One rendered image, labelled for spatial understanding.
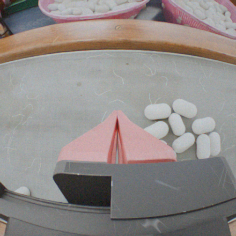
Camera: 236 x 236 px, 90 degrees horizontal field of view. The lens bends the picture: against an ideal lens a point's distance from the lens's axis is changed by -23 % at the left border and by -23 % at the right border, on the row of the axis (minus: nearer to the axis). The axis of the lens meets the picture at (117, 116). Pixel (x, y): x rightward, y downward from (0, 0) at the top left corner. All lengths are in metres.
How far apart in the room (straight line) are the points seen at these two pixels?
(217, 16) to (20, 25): 0.57
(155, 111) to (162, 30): 0.14
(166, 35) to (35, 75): 0.22
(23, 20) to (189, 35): 0.47
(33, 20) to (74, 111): 0.36
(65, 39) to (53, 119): 0.12
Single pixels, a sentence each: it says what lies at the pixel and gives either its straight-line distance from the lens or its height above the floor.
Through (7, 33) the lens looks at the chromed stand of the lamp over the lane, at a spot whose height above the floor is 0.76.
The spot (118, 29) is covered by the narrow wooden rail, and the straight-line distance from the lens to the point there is 0.25.
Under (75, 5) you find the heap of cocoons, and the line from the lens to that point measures 0.38.
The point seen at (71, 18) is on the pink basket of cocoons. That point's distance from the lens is 0.29.
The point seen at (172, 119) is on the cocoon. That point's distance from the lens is 0.20.
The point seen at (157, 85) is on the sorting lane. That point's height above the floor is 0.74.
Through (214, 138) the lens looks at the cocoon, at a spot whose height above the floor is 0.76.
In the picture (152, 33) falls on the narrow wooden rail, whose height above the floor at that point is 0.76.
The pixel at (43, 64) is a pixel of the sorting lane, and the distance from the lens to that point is 0.27.
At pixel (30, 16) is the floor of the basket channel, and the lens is 0.55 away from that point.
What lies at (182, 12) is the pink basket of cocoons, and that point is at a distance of 0.35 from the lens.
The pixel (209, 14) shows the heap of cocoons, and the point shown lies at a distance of 0.44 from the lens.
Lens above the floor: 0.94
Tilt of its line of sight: 77 degrees down
